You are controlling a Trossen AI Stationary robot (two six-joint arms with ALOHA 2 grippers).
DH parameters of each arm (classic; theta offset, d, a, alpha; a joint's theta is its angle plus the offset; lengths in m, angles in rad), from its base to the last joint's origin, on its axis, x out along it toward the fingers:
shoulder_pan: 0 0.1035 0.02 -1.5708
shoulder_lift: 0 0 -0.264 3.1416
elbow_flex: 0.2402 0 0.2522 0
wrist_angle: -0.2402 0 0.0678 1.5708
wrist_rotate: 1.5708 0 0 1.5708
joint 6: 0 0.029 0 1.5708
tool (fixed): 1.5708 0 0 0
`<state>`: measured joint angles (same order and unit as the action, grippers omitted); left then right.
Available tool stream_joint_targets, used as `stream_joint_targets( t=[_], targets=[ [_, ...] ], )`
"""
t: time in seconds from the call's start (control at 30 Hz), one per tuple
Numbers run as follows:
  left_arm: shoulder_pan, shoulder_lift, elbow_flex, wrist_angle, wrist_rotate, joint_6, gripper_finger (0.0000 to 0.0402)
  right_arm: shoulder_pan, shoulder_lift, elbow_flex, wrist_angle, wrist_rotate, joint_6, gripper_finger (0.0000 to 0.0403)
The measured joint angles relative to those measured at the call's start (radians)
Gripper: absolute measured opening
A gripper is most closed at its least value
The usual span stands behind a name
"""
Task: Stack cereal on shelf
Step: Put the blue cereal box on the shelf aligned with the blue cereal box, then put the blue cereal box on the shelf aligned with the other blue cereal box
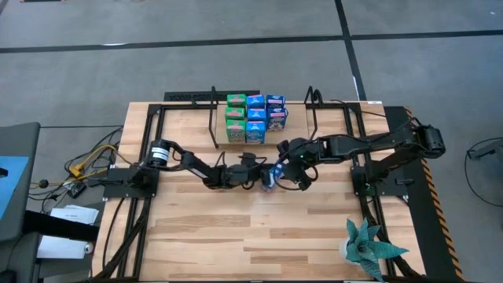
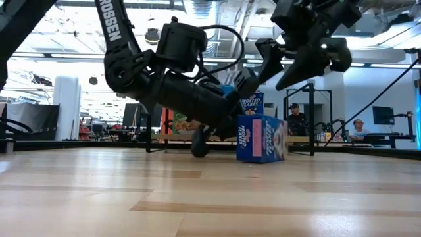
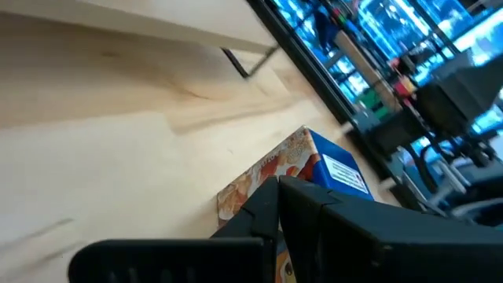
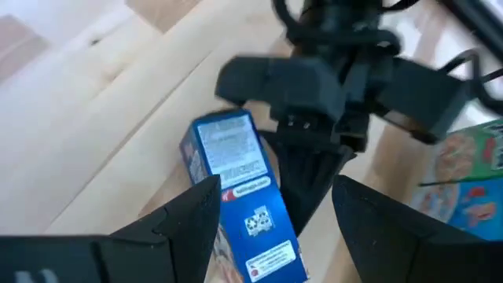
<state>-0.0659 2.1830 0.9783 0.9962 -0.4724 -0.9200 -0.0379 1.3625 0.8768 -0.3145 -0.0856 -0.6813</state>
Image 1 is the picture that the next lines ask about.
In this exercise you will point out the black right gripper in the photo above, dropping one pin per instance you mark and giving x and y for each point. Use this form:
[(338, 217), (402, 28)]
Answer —
[(300, 151)]

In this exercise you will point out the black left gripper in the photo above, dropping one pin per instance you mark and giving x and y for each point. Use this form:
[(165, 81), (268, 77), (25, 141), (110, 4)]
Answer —
[(239, 175)]

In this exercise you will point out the blue Frosted Flakes cereal box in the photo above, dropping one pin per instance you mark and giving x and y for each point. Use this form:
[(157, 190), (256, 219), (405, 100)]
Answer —
[(275, 101), (273, 175), (277, 119)]

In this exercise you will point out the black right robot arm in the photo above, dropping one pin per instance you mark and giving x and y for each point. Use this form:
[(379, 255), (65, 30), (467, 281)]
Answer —
[(377, 145)]

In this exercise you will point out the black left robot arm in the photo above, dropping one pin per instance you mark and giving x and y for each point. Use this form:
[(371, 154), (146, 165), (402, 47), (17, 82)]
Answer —
[(188, 163)]

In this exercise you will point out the wooden shelf black metal legs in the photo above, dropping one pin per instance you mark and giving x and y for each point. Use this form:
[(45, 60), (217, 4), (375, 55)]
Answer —
[(296, 131)]

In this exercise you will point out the teal artificial plant white pot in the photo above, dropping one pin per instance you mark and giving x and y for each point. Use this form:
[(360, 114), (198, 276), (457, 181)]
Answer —
[(363, 249)]

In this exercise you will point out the black mat hazard stripe edge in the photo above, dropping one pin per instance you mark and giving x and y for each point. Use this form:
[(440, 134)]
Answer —
[(416, 220)]

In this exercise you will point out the small white round object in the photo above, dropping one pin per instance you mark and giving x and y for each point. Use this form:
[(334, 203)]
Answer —
[(89, 248)]

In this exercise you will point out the black power adapter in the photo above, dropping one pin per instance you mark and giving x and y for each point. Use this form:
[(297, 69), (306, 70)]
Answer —
[(76, 190)]

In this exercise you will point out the white paper sheet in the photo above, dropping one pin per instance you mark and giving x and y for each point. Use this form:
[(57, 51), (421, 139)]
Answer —
[(74, 215), (59, 247)]

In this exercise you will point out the grey floor object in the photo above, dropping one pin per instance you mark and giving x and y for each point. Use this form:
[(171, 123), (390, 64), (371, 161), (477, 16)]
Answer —
[(489, 149)]

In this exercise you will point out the black round plug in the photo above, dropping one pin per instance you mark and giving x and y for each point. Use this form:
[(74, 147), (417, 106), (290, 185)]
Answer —
[(43, 183)]

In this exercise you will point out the grey chair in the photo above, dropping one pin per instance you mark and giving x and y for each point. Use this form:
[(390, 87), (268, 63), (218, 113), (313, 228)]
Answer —
[(19, 141)]

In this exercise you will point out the blue pad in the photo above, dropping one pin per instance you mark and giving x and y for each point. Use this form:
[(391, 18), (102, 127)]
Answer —
[(12, 181)]

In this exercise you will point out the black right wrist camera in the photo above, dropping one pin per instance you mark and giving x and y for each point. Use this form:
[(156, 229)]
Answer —
[(304, 183)]

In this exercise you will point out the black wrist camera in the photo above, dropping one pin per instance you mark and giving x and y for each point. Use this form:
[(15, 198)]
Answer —
[(304, 183), (247, 158)]

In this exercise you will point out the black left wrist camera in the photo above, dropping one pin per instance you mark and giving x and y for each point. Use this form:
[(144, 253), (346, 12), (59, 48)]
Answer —
[(247, 158)]

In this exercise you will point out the black metal table frame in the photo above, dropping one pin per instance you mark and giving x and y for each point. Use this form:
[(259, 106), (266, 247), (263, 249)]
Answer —
[(118, 220)]

